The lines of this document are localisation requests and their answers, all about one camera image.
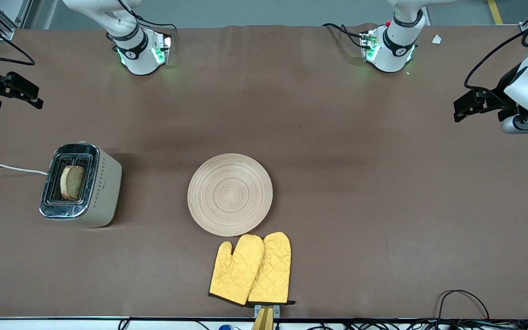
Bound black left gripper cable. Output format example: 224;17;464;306
464;9;528;94

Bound brown table cover mat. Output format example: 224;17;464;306
0;24;528;319

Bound yellow quilted oven mitt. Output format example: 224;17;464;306
209;234;265;307
247;231;296;307

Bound grey metal bracket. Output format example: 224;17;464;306
253;304;281;319

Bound black right base cable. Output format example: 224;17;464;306
117;0;178;33

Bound black base cable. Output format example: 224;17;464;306
322;23;366;49
117;0;178;33

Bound black left base cable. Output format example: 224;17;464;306
322;23;366;49

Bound black looped cable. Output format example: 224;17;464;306
436;289;491;321

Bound beige chrome toaster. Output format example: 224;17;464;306
39;141;123;228

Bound black cable bundle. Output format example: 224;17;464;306
308;318;528;330

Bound white toaster power cable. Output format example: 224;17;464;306
0;164;48;176

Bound round wooden plate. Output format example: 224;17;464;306
187;154;274;237

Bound brown toast slice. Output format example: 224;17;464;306
60;165;86;201

